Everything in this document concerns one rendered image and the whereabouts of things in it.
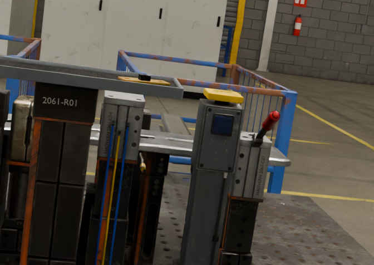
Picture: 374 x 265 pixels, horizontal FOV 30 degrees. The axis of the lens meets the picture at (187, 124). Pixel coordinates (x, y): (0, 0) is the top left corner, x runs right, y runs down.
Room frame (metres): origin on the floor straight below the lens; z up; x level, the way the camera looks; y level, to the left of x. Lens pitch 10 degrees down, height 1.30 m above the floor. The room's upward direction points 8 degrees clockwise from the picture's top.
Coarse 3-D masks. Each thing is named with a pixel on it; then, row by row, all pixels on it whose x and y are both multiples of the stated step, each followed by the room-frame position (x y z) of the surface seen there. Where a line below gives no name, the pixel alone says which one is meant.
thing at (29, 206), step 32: (64, 96) 1.09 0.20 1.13; (96, 96) 1.10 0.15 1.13; (64, 128) 1.13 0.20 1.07; (32, 160) 1.09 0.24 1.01; (64, 160) 1.10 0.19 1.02; (32, 192) 1.09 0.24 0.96; (64, 192) 1.10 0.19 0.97; (32, 224) 1.09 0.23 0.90; (64, 224) 1.10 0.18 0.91; (32, 256) 1.10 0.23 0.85; (64, 256) 1.10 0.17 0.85
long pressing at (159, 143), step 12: (96, 132) 1.45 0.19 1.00; (144, 132) 1.52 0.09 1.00; (156, 132) 1.54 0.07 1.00; (168, 132) 1.56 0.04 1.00; (96, 144) 1.38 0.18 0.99; (144, 144) 1.39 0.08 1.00; (156, 144) 1.40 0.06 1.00; (168, 144) 1.43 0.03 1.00; (180, 144) 1.45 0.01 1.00; (192, 144) 1.47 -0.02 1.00; (276, 156) 1.47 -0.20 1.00
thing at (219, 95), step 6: (204, 90) 1.18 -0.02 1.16; (210, 90) 1.16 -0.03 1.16; (216, 90) 1.18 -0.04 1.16; (222, 90) 1.19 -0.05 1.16; (210, 96) 1.13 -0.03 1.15; (216, 96) 1.13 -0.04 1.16; (222, 96) 1.13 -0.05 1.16; (228, 96) 1.14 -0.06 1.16; (234, 96) 1.14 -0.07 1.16; (240, 96) 1.14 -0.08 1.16; (216, 102) 1.16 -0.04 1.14; (222, 102) 1.15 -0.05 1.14; (228, 102) 1.16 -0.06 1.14; (234, 102) 1.14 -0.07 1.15; (240, 102) 1.14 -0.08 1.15
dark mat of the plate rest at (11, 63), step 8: (0, 64) 1.11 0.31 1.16; (8, 64) 1.13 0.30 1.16; (16, 64) 1.14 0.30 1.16; (24, 64) 1.16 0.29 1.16; (32, 64) 1.17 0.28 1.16; (64, 72) 1.12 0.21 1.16; (72, 72) 1.14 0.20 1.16; (80, 72) 1.15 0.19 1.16; (88, 72) 1.17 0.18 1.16; (96, 72) 1.19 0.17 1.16; (104, 72) 1.20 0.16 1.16
